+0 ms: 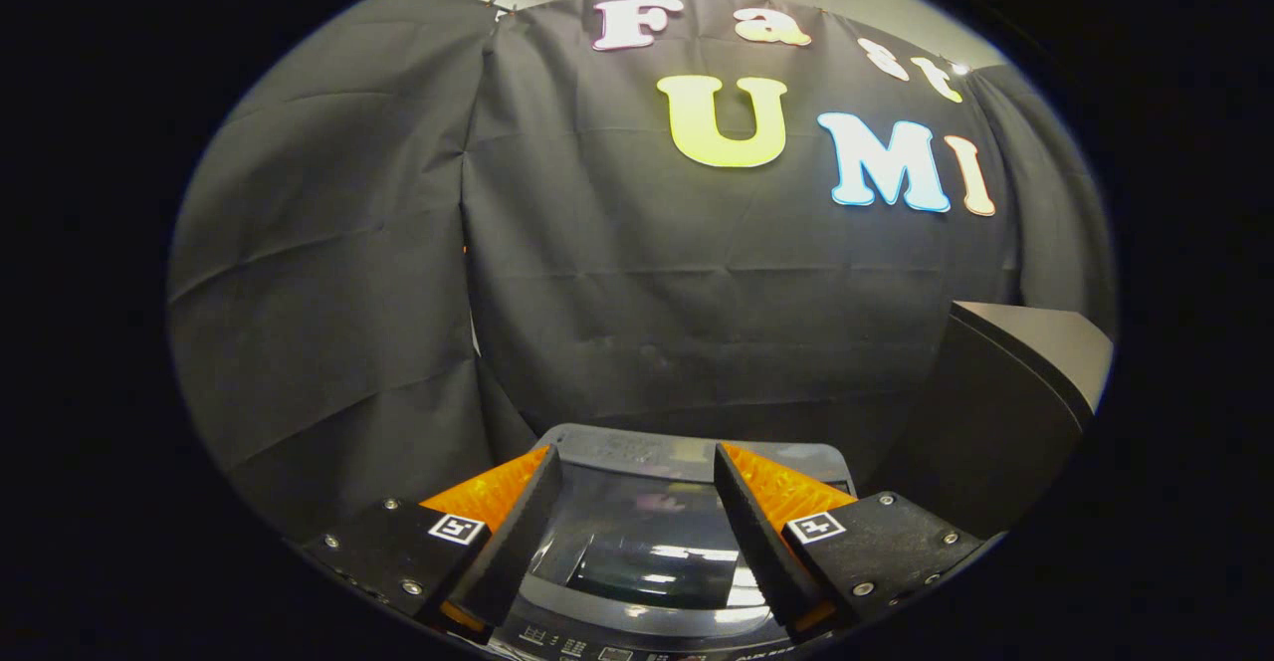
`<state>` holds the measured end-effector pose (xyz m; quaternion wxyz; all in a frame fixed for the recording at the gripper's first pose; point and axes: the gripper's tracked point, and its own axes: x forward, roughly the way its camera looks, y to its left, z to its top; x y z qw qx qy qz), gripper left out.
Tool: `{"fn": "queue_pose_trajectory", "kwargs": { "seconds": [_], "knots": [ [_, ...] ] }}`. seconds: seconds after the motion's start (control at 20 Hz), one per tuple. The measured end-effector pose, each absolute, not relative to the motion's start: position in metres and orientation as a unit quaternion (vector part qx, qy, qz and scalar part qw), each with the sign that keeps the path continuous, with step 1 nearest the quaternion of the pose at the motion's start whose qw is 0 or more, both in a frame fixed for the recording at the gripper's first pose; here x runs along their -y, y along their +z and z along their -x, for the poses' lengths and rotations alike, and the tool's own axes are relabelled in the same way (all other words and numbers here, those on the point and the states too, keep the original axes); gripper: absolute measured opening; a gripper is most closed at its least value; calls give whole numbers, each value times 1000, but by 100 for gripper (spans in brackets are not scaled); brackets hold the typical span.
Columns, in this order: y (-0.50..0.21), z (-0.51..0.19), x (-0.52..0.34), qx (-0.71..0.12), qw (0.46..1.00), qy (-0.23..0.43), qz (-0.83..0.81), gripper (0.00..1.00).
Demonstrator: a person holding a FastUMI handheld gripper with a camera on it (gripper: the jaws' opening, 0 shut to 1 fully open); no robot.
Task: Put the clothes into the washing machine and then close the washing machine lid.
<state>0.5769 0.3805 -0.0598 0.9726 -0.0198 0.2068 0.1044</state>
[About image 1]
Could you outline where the beige cabinet with dark frame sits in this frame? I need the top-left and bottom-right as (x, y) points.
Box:
(866, 301), (1114, 541)

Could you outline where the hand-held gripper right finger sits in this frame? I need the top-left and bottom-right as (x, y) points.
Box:
(714, 442), (996, 639)

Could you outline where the grey washing machine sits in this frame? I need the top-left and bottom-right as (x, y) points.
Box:
(488, 424), (862, 661)

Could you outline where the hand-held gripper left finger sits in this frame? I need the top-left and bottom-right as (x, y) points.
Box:
(302, 445), (563, 639)

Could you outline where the black backdrop cloth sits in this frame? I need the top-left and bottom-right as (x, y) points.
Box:
(167, 0), (1116, 543)

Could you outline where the dark glass washing machine lid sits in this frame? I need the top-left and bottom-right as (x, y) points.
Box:
(530, 424), (857, 614)

